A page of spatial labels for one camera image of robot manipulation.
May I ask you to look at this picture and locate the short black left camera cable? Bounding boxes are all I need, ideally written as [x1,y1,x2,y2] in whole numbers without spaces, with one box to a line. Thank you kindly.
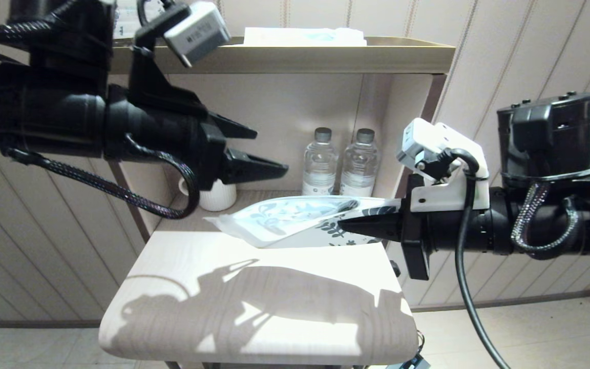
[136,0,178,29]

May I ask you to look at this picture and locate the white blue-patterned plastic pouch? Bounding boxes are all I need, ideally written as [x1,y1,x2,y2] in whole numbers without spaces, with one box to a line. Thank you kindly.
[204,195,403,249]

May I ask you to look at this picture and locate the blue white patterned package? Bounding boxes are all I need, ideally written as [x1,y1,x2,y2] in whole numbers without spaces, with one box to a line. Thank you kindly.
[144,3,170,29]
[114,0,144,39]

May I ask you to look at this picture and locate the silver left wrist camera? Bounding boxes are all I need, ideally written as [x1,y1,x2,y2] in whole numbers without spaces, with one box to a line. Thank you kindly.
[163,1,231,68]

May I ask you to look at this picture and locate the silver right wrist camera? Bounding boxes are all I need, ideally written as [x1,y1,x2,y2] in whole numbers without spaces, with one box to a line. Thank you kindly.
[396,118,459,170]

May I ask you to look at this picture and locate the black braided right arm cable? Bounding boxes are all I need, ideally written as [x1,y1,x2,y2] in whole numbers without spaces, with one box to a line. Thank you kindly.
[510,182,580,254]

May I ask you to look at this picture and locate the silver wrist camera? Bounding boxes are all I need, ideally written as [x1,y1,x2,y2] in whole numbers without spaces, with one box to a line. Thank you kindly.
[163,1,231,68]
[396,118,459,170]

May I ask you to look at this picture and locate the clear water bottle black cap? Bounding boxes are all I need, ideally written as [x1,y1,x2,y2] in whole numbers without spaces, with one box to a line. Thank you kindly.
[302,127,338,196]
[338,128,381,198]

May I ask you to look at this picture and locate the white blue flat packet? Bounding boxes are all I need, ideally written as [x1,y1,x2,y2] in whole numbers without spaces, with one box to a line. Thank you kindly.
[244,27,368,47]

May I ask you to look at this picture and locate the white ribbed ceramic mug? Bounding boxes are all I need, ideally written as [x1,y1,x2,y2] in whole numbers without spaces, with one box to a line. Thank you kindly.
[179,177,238,212]

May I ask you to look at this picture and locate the black device with blue label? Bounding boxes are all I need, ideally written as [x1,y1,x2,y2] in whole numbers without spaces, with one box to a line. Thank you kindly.
[386,333,432,369]

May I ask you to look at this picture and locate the beige wooden shelf cabinet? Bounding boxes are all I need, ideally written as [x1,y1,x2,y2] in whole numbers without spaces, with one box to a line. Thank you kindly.
[60,36,457,369]

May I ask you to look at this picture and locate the grey toothbrush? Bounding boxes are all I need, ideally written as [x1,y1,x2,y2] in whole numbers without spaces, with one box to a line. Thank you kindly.
[326,199,361,213]

